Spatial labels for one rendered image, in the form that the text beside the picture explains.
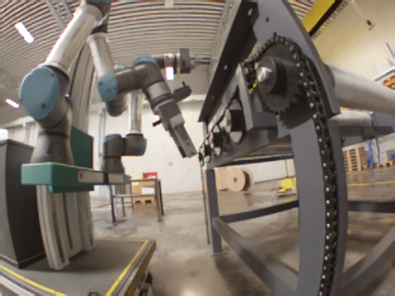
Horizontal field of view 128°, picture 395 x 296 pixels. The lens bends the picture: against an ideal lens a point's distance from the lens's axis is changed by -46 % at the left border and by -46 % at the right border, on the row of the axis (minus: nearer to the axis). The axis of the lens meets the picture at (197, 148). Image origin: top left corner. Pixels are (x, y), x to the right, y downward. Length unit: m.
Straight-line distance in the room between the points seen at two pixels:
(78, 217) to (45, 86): 0.70
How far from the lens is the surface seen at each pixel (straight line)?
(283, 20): 0.48
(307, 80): 0.31
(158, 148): 11.13
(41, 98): 0.47
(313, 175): 0.35
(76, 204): 0.98
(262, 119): 0.46
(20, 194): 0.87
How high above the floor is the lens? 0.66
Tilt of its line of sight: 10 degrees up
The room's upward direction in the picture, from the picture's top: 6 degrees counter-clockwise
